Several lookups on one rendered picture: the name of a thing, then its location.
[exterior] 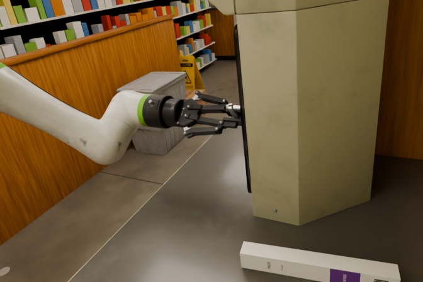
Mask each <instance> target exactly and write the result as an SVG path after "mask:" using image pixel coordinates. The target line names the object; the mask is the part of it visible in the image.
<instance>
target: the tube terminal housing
mask: <svg viewBox="0 0 423 282"><path fill-rule="evenodd" d="M235 2H236V10H237V28H238V36H239V50H240V64H241V73H242V87H243V95H244V109H245V124H246V132H247V146H248V154H249V169H250V176H251V191H252V205H253V213H254V216H256V217H261V218H267V219H270V220H276V221H279V222H284V223H289V224H293V225H298V226H300V225H303V224H305V223H308V222H311V221H314V220H317V219H319V218H322V217H326V216H327V215H331V214H333V213H336V212H339V211H342V210H345V209H347V208H350V207H352V206H356V205H359V204H361V203H364V202H367V201H369V200H370V198H371V185H372V177H373V164H374V158H375V144H376V131H377V124H378V111H379V104H380V91H381V78H382V71H383V58H384V51H385V38H386V25H387V18H388V5H389V0H235Z"/></svg>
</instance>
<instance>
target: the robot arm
mask: <svg viewBox="0 0 423 282"><path fill-rule="evenodd" d="M196 101H205V102H208V103H213V104H218V105H202V104H198V103H197V102H196ZM227 104H229V103H228V101H227V100H226V99H225V98H219V97H216V96H211V95H207V94H202V93H201V92H199V91H195V96H194V97H193V98H189V99H174V98H173V97H172V96H170V95H160V94H143V93H138V92H136V91H132V90H125V91H121V92H119V93H117V94H116V95H115V96H114V97H113V99H112V100H111V102H110V104H109V106H108V108H107V109H106V111H105V113H104V115H103V116H102V118H101V119H99V120H98V119H95V118H93V117H91V116H89V115H87V114H86V113H84V112H82V111H80V110H78V109H76V108H74V107H72V106H71V105H69V104H67V103H65V102H63V101H61V100H60V99H58V98H56V97H55V96H52V95H51V94H49V93H48V92H46V91H44V90H43V89H41V88H40V87H38V86H37V85H35V84H34V83H32V82H31V81H29V80H28V79H26V78H25V77H23V76H22V75H21V74H19V73H18V72H16V71H15V70H14V69H12V68H11V67H10V68H9V67H7V66H6V65H4V64H3V63H1V62H0V112H1V113H4V114H6V115H9V116H12V117H13V118H16V119H18V120H21V121H23V122H25V123H27V124H29V125H31V126H33V127H35V128H37V129H39V130H41V131H43V132H45V133H47V134H49V135H51V136H53V137H55V138H57V139H59V140H60V141H62V142H64V143H66V144H67V145H70V146H71V147H73V148H74V149H76V150H78V151H79V152H80V153H82V154H84V155H85V156H86V157H88V158H90V159H91V160H92V161H94V162H95V163H97V164H101V165H110V164H114V163H116V162H118V161H119V160H120V159H121V158H122V157H123V156H124V154H125V152H126V150H127V148H128V145H129V143H130V141H131V139H132V138H133V136H134V135H135V133H136V131H137V130H138V128H139V127H155V128H171V127H172V126H173V127H182V128H183V129H184V132H183V135H185V136H186V137H187V138H191V137H194V136H198V135H220V134H222V130H223V129H227V128H237V126H242V123H241V118H227V117H223V120H218V119H214V118H207V117H202V116H201V114H206V113H226V114H228V116H232V115H231V114H230V112H229V111H228V110H226V105H227ZM195 124H200V125H209V126H213V127H201V128H190V127H192V126H193V125H195Z"/></svg>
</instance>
